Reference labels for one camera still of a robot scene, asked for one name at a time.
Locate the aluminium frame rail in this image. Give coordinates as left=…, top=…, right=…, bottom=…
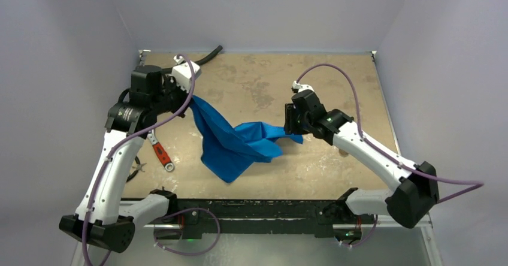
left=82, top=199, right=433, bottom=228

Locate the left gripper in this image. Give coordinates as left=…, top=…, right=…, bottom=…
left=151, top=74, right=194, bottom=117

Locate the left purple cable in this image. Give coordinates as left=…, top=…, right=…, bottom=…
left=81, top=53, right=221, bottom=266

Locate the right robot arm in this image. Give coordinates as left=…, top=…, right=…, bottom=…
left=284, top=89, right=439, bottom=228

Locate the black foam hose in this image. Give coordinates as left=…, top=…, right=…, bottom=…
left=161, top=45, right=224, bottom=74

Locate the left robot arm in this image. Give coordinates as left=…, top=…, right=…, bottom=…
left=59, top=62, right=201, bottom=253

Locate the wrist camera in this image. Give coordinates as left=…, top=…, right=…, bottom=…
left=170, top=55, right=202, bottom=92
left=291, top=80, right=314, bottom=93

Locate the red handled wrench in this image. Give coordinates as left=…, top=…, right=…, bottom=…
left=147, top=129, right=175, bottom=172

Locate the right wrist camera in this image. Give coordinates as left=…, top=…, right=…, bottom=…
left=291, top=80, right=314, bottom=93

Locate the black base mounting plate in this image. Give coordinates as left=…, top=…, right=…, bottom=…
left=149, top=198, right=374, bottom=239

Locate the blue cloth napkin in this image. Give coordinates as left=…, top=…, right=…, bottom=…
left=190, top=96, right=304, bottom=183

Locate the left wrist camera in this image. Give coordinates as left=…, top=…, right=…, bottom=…
left=170, top=55, right=202, bottom=92

